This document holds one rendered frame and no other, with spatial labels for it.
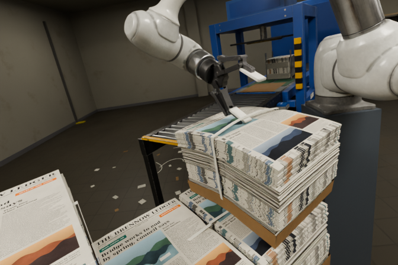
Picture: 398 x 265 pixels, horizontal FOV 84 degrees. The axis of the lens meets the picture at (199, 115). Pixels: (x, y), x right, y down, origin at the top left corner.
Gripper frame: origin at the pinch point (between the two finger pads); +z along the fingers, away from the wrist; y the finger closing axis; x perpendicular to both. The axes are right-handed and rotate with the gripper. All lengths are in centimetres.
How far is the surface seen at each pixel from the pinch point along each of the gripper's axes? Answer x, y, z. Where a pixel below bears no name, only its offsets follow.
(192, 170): 13.1, 27.5, -5.1
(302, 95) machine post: -147, 68, -46
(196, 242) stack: 24.8, 28.4, 13.8
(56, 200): 49, 10, -2
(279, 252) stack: 12.4, 21.6, 27.9
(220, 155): 13.3, 10.7, 4.7
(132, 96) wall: -172, 365, -530
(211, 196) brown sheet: 13.4, 28.0, 5.9
